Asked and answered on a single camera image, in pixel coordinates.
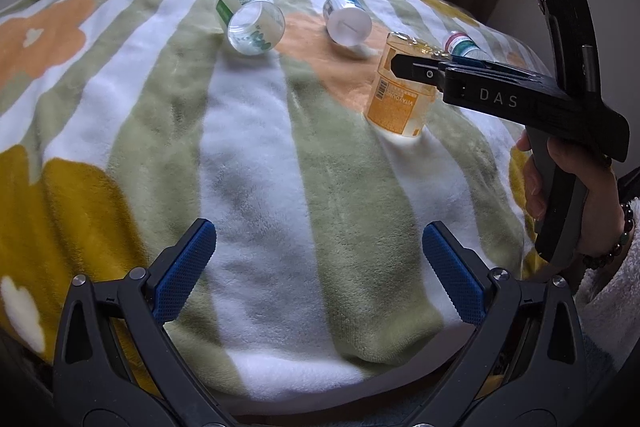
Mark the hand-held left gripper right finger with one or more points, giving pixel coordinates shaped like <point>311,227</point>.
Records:
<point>452,274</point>

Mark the person's right hand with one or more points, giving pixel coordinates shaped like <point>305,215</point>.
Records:
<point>592,202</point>

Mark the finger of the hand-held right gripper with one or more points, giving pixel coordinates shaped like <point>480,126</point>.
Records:
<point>470,61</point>
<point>417,71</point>

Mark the person's right forearm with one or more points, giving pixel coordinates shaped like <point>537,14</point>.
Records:
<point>612,302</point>

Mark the red green label clear cup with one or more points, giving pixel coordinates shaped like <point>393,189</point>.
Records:
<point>462,44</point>

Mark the orange label clear cup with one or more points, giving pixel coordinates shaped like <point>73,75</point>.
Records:
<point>397,102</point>

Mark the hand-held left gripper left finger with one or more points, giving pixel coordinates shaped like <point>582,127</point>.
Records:
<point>186,274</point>

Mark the blue label clear cup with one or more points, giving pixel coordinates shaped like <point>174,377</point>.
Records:
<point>347,22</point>

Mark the floral striped fleece blanket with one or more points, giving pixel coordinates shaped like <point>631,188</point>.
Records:
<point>260,187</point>

